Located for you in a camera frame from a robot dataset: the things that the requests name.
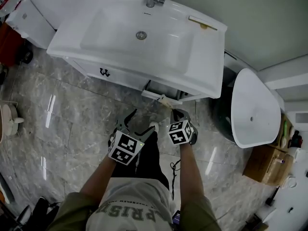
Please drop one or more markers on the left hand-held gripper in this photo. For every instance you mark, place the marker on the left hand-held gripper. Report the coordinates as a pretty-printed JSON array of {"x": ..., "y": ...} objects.
[{"x": 125, "y": 147}]

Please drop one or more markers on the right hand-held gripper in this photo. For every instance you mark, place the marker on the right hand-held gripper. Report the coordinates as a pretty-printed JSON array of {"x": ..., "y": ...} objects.
[{"x": 181, "y": 133}]

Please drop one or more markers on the white vanity drawer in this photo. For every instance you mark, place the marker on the white vanity drawer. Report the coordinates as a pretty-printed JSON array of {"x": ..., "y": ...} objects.
[{"x": 154, "y": 90}]

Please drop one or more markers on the person's right forearm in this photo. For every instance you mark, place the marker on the person's right forearm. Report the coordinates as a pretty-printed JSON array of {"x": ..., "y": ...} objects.
[{"x": 191, "y": 172}]

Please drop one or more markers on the person's left forearm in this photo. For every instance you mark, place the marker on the person's left forearm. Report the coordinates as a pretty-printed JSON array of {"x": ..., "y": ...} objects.
[{"x": 98, "y": 177}]

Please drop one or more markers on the white ceramic sink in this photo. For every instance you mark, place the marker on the white ceramic sink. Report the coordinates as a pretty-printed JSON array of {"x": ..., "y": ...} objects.
[{"x": 120, "y": 23}]

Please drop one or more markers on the person's white shoe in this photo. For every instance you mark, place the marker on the person's white shoe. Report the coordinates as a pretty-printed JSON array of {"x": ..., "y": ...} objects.
[{"x": 154, "y": 126}]

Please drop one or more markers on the person's black trousers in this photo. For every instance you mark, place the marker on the person's black trousers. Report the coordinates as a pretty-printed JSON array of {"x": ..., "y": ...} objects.
[{"x": 149, "y": 160}]

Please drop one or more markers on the white cabinet door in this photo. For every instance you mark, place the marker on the white cabinet door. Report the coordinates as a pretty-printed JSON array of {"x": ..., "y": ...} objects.
[
  {"x": 127, "y": 77},
  {"x": 83, "y": 67}
]

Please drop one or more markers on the person's grey printed t-shirt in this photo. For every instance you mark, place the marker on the person's grey printed t-shirt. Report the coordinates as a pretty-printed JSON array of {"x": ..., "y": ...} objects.
[{"x": 132, "y": 201}]

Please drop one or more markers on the white oval basin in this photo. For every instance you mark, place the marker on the white oval basin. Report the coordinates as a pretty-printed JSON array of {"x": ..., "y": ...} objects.
[{"x": 255, "y": 109}]

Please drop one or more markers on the flat gold-edged tray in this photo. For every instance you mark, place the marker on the flat gold-edged tray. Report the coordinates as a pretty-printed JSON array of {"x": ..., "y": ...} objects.
[{"x": 202, "y": 21}]

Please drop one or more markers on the closed cardboard box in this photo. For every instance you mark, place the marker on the closed cardboard box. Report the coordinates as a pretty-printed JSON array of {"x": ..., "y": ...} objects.
[{"x": 264, "y": 165}]

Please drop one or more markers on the small screen device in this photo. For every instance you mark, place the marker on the small screen device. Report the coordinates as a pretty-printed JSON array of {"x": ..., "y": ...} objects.
[{"x": 176, "y": 216}]

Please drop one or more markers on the open cardboard box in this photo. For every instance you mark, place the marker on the open cardboard box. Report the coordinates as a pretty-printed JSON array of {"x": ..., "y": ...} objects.
[{"x": 279, "y": 136}]

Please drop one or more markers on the green plastic item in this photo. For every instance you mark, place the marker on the green plastic item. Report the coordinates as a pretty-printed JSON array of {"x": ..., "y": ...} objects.
[{"x": 285, "y": 129}]

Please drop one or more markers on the small white purple tube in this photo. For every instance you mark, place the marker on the small white purple tube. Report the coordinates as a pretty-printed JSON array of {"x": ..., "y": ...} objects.
[{"x": 280, "y": 161}]

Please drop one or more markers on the black bottle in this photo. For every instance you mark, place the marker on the black bottle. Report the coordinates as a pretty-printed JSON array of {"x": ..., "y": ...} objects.
[{"x": 297, "y": 139}]

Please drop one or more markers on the black case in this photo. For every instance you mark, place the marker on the black case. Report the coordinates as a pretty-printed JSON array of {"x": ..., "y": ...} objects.
[{"x": 43, "y": 210}]

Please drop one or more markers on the white kettle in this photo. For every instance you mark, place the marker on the white kettle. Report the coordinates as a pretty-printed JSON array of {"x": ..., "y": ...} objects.
[{"x": 299, "y": 154}]

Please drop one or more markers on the black round roll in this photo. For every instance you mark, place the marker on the black round roll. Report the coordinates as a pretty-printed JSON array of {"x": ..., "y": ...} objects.
[{"x": 27, "y": 56}]

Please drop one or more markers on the white water dispenser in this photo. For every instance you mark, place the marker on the white water dispenser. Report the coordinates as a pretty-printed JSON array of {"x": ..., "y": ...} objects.
[{"x": 31, "y": 25}]

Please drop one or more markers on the white window frame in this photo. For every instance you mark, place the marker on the white window frame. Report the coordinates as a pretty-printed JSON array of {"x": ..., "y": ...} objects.
[{"x": 288, "y": 85}]

